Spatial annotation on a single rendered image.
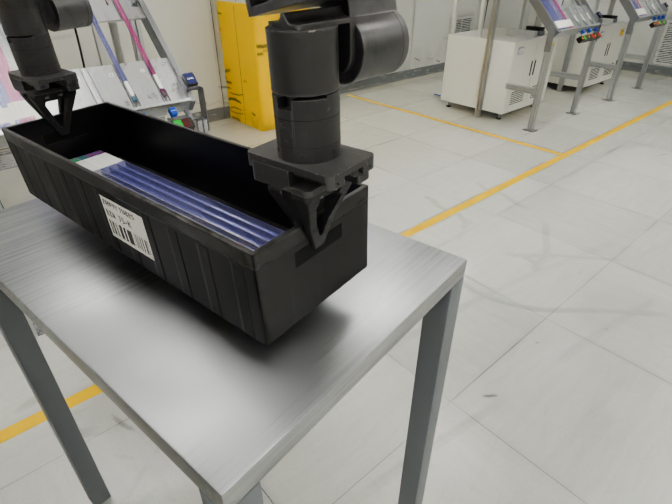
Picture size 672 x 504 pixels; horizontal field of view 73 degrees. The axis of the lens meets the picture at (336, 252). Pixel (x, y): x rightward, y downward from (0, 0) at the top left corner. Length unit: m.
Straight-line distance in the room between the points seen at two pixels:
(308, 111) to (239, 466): 0.30
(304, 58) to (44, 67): 0.56
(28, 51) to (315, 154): 0.56
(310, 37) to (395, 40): 0.09
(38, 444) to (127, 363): 1.11
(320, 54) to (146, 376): 0.36
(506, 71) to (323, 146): 3.85
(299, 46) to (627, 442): 1.48
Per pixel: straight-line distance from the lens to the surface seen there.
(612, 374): 1.83
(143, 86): 1.89
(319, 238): 0.46
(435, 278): 0.64
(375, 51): 0.42
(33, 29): 0.86
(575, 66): 5.55
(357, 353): 0.52
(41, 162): 0.78
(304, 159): 0.40
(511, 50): 4.18
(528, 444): 1.52
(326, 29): 0.38
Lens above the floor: 1.17
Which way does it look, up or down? 33 degrees down
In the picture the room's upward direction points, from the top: straight up
